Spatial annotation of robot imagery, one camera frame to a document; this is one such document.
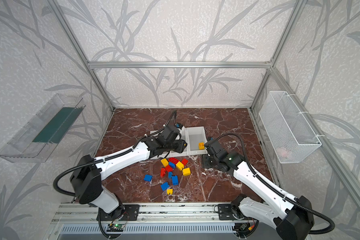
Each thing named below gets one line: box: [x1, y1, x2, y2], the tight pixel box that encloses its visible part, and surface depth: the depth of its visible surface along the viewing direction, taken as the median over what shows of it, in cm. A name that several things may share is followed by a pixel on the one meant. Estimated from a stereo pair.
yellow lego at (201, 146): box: [198, 142, 205, 150], surface depth 98 cm
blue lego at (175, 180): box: [171, 175, 179, 186], surface depth 84 cm
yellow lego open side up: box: [160, 158, 169, 168], surface depth 93 cm
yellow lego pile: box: [175, 161, 184, 171], surface depth 89 cm
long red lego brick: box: [168, 157, 179, 165], surface depth 91 cm
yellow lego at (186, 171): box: [182, 167, 191, 176], surface depth 88 cm
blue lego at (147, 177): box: [143, 174, 153, 182], surface depth 86 cm
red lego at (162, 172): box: [160, 167, 167, 178], surface depth 86 cm
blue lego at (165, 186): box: [160, 181, 170, 191], surface depth 84 cm
